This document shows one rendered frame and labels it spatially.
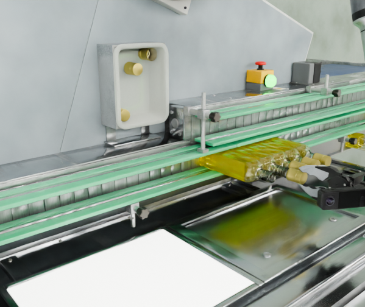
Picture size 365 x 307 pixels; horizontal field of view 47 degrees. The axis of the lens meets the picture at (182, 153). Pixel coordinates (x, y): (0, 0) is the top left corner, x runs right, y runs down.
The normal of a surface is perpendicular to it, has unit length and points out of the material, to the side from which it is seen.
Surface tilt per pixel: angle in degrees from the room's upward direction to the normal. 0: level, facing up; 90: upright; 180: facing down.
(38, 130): 0
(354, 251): 90
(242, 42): 0
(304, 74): 90
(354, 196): 32
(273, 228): 90
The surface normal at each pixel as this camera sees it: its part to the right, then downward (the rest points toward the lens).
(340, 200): 0.14, 0.25
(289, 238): -0.01, -0.96
